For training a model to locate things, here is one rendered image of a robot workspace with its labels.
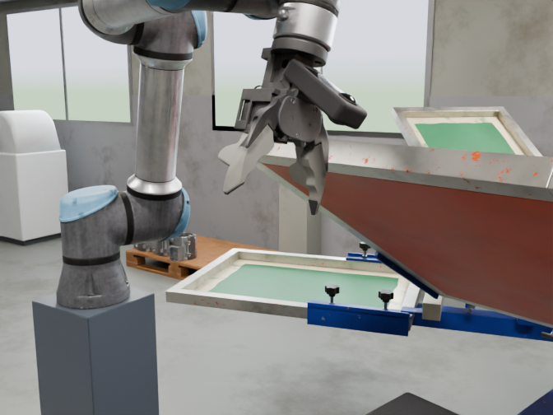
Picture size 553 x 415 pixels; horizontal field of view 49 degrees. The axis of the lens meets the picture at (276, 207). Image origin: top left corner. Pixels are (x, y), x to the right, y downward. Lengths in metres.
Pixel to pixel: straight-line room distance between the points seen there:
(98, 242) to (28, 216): 5.72
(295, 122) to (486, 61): 4.31
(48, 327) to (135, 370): 0.20
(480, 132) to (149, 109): 2.07
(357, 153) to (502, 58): 4.15
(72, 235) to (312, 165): 0.64
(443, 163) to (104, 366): 0.81
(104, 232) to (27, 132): 5.76
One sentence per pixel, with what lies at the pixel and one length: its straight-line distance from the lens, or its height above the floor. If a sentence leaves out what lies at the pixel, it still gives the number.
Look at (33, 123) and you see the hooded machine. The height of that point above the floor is 1.30.
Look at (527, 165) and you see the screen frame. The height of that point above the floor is 1.55.
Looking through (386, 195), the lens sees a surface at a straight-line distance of 0.93.
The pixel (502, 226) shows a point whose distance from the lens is 0.88.
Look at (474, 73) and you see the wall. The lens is 5.02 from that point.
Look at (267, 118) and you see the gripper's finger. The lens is 0.70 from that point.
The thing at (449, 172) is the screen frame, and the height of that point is 1.53.
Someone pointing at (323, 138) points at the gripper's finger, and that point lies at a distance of 0.77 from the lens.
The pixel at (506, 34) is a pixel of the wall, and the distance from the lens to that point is 4.98.
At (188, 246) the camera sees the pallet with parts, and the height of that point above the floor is 0.29.
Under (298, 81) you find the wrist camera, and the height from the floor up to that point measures 1.64.
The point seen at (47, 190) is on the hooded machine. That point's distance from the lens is 7.06.
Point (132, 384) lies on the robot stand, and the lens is 1.37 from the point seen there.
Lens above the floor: 1.63
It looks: 11 degrees down
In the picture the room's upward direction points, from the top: straight up
